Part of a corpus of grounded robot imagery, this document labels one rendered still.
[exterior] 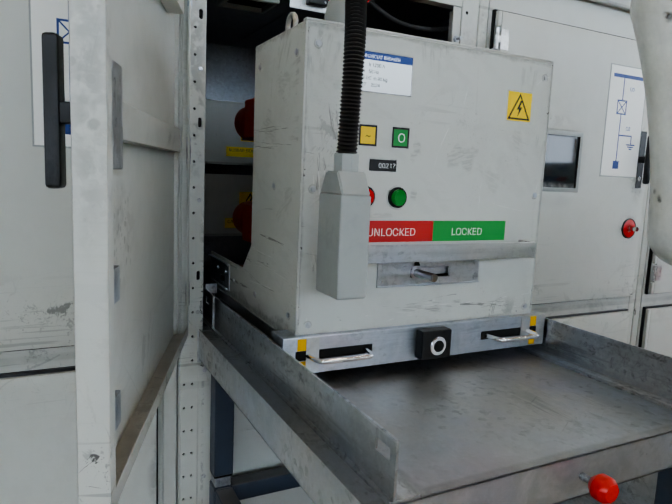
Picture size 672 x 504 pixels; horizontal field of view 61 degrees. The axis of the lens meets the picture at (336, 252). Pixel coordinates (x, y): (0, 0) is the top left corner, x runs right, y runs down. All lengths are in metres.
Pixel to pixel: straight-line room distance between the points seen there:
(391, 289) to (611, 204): 1.00
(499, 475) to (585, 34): 1.28
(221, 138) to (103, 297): 1.30
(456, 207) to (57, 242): 0.70
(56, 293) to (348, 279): 0.56
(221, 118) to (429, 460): 1.33
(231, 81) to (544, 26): 0.98
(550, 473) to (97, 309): 0.54
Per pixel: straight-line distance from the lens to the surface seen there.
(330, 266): 0.79
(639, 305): 2.04
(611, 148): 1.81
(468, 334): 1.06
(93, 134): 0.55
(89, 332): 0.57
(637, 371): 1.08
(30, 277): 1.13
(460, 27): 1.48
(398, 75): 0.95
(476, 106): 1.03
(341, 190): 0.77
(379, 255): 0.89
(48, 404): 1.19
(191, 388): 1.24
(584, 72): 1.72
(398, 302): 0.97
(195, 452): 1.30
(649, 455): 0.92
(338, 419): 0.71
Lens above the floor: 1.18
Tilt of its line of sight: 8 degrees down
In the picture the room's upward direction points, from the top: 3 degrees clockwise
